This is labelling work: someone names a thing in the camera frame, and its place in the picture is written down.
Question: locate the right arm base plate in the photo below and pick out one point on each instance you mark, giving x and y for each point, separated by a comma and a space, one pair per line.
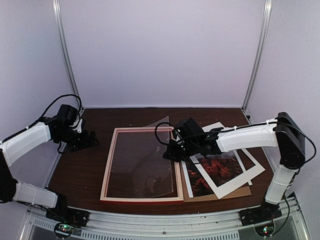
252, 216

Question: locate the aluminium front rail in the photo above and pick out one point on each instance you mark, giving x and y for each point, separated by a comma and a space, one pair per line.
224, 225

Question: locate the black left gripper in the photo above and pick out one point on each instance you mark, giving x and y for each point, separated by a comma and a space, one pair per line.
84, 142

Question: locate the right round led board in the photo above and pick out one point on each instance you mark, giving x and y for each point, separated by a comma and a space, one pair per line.
265, 230

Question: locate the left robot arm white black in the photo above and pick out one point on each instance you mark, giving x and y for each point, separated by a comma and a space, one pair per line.
67, 126

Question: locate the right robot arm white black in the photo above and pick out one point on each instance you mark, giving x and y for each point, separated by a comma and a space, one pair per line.
282, 132

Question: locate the round led board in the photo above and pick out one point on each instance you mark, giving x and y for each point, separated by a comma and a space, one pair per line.
63, 230
265, 230

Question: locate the brown backing board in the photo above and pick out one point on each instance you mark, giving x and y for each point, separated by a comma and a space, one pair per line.
240, 192

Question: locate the left round led board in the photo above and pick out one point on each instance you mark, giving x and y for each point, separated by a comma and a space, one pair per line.
63, 230

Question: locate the red forest photo print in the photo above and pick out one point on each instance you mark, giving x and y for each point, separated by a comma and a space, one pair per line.
220, 168

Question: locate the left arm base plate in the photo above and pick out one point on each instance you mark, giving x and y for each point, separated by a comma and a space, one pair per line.
71, 216

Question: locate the clear acrylic sheet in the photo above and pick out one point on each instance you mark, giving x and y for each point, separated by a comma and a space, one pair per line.
140, 170

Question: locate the left aluminium corner post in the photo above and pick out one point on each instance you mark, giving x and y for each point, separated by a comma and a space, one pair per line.
64, 47

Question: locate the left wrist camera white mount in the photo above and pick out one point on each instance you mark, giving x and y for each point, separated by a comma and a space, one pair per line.
79, 125

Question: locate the red wooden picture frame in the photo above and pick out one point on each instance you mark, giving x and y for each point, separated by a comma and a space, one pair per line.
142, 197

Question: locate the white photo mat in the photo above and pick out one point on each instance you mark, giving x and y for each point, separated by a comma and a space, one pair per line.
252, 169

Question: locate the aluminium corner post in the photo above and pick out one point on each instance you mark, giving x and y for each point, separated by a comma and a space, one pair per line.
262, 40
64, 47

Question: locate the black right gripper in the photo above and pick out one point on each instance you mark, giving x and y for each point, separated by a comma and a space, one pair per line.
171, 153

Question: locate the right aluminium corner post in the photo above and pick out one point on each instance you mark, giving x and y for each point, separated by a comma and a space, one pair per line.
262, 40

